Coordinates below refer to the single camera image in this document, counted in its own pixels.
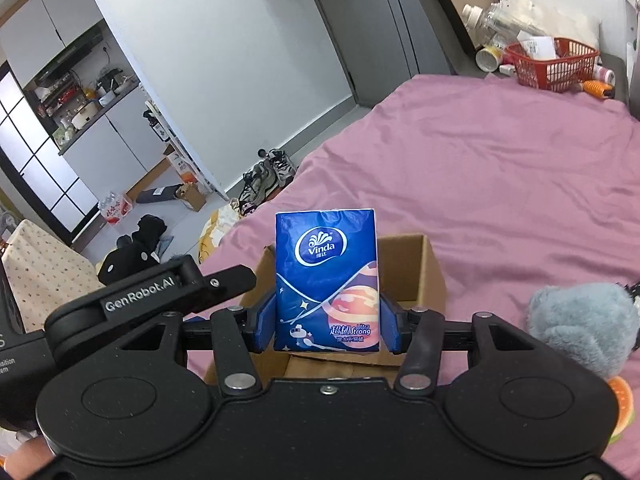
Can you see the pack of water bottles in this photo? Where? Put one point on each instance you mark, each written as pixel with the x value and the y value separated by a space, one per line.
pixel 115 208

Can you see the red plastic basket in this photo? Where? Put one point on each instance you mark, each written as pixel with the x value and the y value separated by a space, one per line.
pixel 550 72

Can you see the white kitchen cabinet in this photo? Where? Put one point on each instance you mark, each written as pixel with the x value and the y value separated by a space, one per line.
pixel 115 145

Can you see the dark blue parcel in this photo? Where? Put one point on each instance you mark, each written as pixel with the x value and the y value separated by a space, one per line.
pixel 157 195

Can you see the orange slice plush toy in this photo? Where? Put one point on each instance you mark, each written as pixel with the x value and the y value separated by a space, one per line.
pixel 622 405

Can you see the small open cardboard box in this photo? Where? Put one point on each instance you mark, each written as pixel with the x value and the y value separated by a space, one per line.
pixel 191 197

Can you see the floral cloth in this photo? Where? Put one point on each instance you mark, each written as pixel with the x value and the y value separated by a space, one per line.
pixel 45 265

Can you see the grey plush toy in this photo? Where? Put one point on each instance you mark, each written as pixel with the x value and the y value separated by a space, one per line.
pixel 585 325

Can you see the black bag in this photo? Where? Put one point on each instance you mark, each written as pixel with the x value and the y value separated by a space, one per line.
pixel 145 240

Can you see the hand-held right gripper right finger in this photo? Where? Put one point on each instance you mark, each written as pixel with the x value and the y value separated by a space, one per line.
pixel 392 325

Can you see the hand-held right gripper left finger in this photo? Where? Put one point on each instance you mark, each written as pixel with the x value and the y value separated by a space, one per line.
pixel 265 325

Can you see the cardboard box with orange print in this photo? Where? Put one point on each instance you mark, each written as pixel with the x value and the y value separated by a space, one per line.
pixel 182 165

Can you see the yellow cloth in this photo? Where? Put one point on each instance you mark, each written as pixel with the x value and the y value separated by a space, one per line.
pixel 215 230

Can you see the black framed sliding door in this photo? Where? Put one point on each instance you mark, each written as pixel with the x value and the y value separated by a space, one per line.
pixel 45 170

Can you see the grey wardrobe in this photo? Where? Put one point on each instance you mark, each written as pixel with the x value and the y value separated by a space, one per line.
pixel 380 25

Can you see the pink bed sheet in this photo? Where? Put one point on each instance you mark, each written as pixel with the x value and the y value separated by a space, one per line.
pixel 475 170

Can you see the blue tissue pack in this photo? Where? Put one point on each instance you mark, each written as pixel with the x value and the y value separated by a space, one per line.
pixel 325 280

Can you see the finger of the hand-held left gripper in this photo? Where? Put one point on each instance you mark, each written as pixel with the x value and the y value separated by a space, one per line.
pixel 227 282

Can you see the clear plastic bottle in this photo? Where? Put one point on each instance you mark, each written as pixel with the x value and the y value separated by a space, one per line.
pixel 482 15

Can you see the pink white bottle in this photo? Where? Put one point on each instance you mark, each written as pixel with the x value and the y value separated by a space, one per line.
pixel 604 72

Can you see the white paper sheet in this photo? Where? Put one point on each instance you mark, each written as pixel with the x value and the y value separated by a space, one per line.
pixel 537 45

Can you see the range hood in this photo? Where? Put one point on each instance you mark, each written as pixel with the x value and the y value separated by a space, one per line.
pixel 70 55

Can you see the paper cup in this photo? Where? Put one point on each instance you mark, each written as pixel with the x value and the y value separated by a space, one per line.
pixel 489 57

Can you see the brown cardboard box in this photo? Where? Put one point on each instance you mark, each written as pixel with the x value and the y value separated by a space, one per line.
pixel 415 270

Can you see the grey sneaker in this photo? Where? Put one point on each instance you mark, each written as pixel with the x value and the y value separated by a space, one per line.
pixel 260 187
pixel 282 166

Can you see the orange bottle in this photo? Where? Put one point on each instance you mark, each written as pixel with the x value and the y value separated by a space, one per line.
pixel 597 88

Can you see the person's left hand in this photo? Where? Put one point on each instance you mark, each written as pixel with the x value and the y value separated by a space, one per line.
pixel 20 465

